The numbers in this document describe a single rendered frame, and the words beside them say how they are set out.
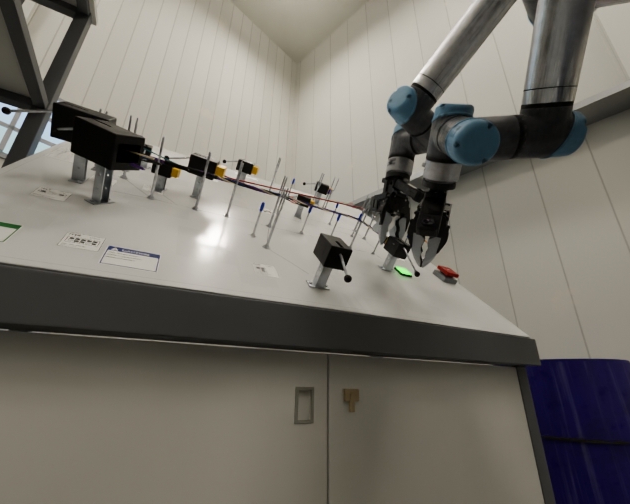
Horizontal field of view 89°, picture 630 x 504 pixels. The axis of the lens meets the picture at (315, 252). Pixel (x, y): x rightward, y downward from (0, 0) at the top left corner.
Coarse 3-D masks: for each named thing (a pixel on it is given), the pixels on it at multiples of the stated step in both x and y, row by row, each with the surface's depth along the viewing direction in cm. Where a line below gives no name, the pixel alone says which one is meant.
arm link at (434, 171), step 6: (426, 162) 69; (432, 162) 67; (438, 162) 73; (426, 168) 69; (432, 168) 68; (438, 168) 67; (444, 168) 66; (450, 168) 66; (456, 168) 67; (426, 174) 69; (432, 174) 68; (438, 174) 67; (444, 174) 67; (450, 174) 67; (456, 174) 67; (426, 180) 71; (432, 180) 69; (438, 180) 68; (444, 180) 67; (450, 180) 67; (456, 180) 68
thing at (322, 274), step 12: (324, 240) 60; (336, 240) 61; (324, 252) 59; (336, 252) 58; (348, 252) 59; (324, 264) 58; (336, 264) 59; (324, 276) 62; (348, 276) 54; (324, 288) 63
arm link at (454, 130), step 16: (448, 128) 58; (464, 128) 53; (480, 128) 52; (496, 128) 52; (512, 128) 54; (448, 144) 56; (464, 144) 53; (480, 144) 53; (496, 144) 53; (512, 144) 54; (464, 160) 54; (480, 160) 54
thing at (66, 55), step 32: (0, 0) 62; (32, 0) 97; (64, 0) 99; (0, 32) 70; (0, 64) 77; (32, 64) 74; (64, 64) 93; (0, 96) 83; (32, 96) 82; (32, 128) 83
